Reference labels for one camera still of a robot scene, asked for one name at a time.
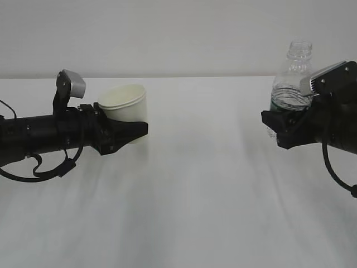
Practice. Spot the white paper cup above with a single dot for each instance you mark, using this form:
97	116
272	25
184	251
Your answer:
125	103

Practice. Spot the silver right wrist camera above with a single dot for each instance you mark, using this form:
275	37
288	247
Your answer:
330	79

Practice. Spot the clear water bottle green label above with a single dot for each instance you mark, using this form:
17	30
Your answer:
286	94

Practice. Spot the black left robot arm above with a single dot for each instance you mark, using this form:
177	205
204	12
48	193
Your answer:
22	137

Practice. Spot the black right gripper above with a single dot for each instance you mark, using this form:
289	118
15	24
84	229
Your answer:
293	129

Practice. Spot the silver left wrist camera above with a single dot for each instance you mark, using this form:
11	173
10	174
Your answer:
68	84

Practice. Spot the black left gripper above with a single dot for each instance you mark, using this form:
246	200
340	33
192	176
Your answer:
86	125

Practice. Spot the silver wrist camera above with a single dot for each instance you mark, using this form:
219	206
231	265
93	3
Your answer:
330	79
68	84

